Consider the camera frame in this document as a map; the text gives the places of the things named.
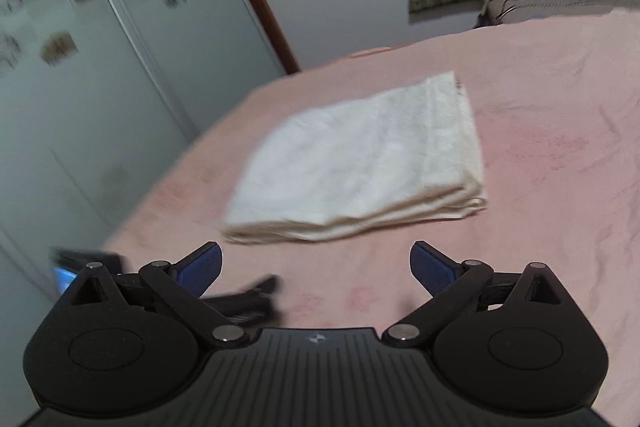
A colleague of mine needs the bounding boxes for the frosted glass wardrobe doors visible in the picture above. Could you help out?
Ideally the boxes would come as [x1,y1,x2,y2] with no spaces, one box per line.
[1,0,283,426]

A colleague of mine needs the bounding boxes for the pink bed sheet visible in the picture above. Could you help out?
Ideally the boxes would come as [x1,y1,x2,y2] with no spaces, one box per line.
[106,11,639,426]

